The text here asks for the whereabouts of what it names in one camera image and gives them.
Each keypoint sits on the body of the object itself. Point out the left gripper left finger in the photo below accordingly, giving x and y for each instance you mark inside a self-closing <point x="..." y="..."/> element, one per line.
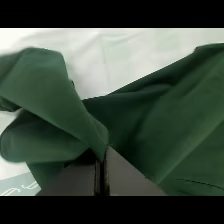
<point x="75" y="180"/>

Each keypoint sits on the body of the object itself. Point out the dark green shirt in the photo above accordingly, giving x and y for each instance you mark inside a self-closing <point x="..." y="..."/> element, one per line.
<point x="160" y="123"/>

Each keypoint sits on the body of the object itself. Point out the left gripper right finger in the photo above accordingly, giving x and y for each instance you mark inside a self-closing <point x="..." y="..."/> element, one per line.
<point x="126" y="176"/>

